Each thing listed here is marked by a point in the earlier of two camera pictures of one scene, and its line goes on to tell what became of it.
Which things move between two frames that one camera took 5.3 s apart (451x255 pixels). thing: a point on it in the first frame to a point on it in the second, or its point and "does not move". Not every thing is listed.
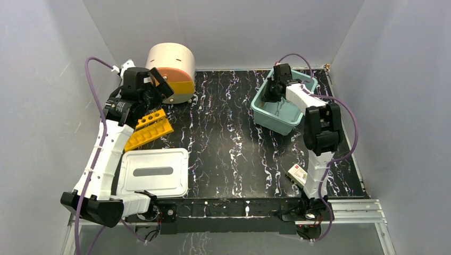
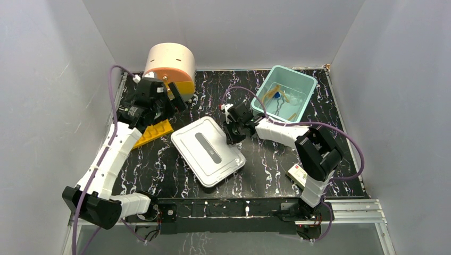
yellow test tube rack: [149, 128] does not move
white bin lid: [163, 172] to [203, 144]
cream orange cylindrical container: [176, 64] does not move
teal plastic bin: [281, 117] does not move
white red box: [298, 175] does not move
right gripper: [266, 97] to [230, 139]
